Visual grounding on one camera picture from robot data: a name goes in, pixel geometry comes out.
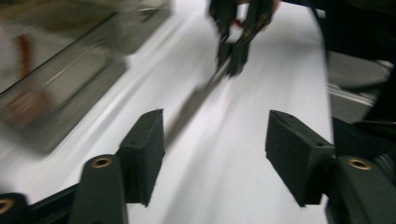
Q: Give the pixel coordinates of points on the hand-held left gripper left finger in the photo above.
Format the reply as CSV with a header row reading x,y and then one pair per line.
x,y
143,158

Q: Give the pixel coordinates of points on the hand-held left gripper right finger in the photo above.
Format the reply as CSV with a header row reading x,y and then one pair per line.
x,y
295,155

